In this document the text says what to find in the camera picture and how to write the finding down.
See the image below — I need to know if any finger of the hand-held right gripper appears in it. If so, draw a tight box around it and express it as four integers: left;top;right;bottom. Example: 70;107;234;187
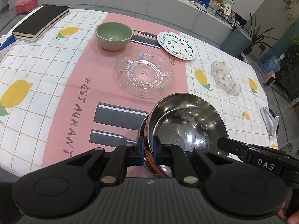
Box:
217;137;248;162

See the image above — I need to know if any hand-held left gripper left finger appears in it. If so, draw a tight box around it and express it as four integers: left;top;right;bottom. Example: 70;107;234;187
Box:
65;136;144;185

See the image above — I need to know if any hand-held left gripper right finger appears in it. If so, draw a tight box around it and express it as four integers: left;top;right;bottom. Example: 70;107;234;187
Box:
152;136;232;185

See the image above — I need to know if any stainless steel bowl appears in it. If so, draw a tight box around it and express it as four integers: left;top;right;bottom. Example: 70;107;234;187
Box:
140;93;229;178

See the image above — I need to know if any small clear glass plate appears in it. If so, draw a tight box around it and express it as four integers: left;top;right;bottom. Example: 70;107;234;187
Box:
211;61;241;97

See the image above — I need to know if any pink space heater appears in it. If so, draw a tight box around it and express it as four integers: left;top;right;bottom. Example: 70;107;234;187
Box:
263;71;277;86

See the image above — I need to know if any large clear glass plate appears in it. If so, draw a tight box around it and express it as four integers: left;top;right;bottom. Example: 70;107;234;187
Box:
114;49;175;98

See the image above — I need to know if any blue water jug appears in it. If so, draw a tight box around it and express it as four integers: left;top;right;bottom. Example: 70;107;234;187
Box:
260;54;286;74

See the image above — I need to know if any grey-blue trash bin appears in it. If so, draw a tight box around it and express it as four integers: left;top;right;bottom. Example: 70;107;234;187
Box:
220;26;253;57

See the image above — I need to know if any white painted plate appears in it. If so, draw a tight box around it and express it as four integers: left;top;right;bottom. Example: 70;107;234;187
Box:
157;31;196;60

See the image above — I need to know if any green bowl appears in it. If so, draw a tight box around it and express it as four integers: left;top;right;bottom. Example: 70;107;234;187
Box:
96;22;133;51

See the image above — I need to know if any potted green plant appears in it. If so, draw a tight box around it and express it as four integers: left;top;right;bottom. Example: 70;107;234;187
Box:
245;12;278;52

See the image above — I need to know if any lemon print tablecloth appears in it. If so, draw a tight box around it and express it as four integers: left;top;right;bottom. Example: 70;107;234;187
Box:
0;5;279;175

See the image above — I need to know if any woven basket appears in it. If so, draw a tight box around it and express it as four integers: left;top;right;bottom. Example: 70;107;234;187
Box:
209;0;225;17

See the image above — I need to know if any hanging vine plant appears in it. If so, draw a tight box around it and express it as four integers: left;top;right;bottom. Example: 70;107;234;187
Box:
280;0;299;25

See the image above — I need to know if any black notebook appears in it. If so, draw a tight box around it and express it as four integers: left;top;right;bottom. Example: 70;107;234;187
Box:
14;13;69;43
12;5;71;39

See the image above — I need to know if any blue white carton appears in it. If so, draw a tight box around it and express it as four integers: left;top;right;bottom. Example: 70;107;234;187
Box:
0;35;16;52

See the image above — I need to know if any pink box with handle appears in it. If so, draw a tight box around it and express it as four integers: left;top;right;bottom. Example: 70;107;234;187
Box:
15;0;36;14

